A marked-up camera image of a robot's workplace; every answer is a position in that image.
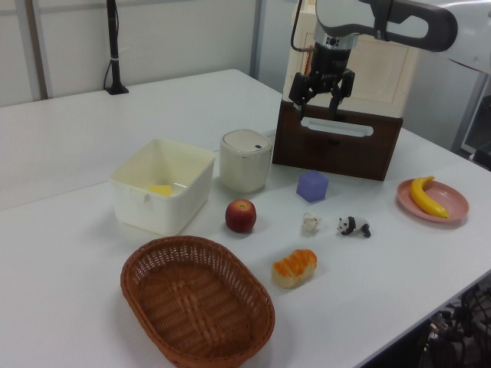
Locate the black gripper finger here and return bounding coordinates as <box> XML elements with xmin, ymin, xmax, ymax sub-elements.
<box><xmin>288</xmin><ymin>71</ymin><xmax>322</xmax><ymax>121</ymax></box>
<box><xmin>327</xmin><ymin>68</ymin><xmax>356</xmax><ymax>121</ymax></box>

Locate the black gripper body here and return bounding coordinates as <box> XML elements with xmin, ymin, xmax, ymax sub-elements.
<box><xmin>311</xmin><ymin>41</ymin><xmax>353</xmax><ymax>86</ymax></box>

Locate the orange striped bread loaf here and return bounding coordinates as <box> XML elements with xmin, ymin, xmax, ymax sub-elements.
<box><xmin>272</xmin><ymin>248</ymin><xmax>318</xmax><ymax>288</ymax></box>

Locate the brown wicker basket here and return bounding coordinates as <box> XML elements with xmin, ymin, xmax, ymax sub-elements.
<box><xmin>120</xmin><ymin>235</ymin><xmax>276</xmax><ymax>368</ymax></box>

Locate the cream plastic storage box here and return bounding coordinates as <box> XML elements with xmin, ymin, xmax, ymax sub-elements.
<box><xmin>282</xmin><ymin>0</ymin><xmax>418</xmax><ymax>118</ymax></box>

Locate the dark brown wooden drawer box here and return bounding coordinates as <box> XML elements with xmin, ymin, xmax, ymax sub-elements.
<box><xmin>271</xmin><ymin>100</ymin><xmax>404</xmax><ymax>182</ymax></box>

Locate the cream small lidded trash can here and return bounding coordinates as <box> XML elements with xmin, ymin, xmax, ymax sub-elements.
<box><xmin>219</xmin><ymin>129</ymin><xmax>273</xmax><ymax>194</ymax></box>

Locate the purple cube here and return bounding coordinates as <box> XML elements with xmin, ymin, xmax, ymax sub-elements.
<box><xmin>296</xmin><ymin>170</ymin><xmax>331</xmax><ymax>204</ymax></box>

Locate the yellow banana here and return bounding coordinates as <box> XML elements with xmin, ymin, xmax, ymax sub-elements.
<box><xmin>409</xmin><ymin>175</ymin><xmax>450</xmax><ymax>220</ymax></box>

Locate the panda figurine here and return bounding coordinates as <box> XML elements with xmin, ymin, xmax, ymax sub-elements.
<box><xmin>337</xmin><ymin>216</ymin><xmax>372</xmax><ymax>239</ymax></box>

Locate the red apple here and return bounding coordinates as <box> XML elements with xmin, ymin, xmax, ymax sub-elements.
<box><xmin>225</xmin><ymin>199</ymin><xmax>257</xmax><ymax>234</ymax></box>

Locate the pink plate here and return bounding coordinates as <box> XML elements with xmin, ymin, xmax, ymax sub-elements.
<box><xmin>397</xmin><ymin>179</ymin><xmax>470</xmax><ymax>229</ymax></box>

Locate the yellow cheese wedge toy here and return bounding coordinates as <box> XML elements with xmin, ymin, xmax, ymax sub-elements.
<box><xmin>147</xmin><ymin>184</ymin><xmax>173</xmax><ymax>198</ymax></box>

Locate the cream open plastic bin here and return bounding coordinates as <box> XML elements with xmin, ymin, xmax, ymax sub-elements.
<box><xmin>109</xmin><ymin>138</ymin><xmax>216</xmax><ymax>237</ymax></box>

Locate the black pole stand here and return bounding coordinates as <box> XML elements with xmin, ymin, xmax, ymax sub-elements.
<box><xmin>104</xmin><ymin>0</ymin><xmax>130</xmax><ymax>96</ymax></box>

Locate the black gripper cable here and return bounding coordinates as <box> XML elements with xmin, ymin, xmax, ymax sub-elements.
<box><xmin>289</xmin><ymin>0</ymin><xmax>320</xmax><ymax>53</ymax></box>

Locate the grey metal frame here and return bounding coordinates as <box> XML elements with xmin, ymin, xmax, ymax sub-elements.
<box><xmin>451</xmin><ymin>71</ymin><xmax>491</xmax><ymax>172</ymax></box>

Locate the black cable bundle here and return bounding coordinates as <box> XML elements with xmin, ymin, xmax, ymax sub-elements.
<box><xmin>421</xmin><ymin>283</ymin><xmax>491</xmax><ymax>368</ymax></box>

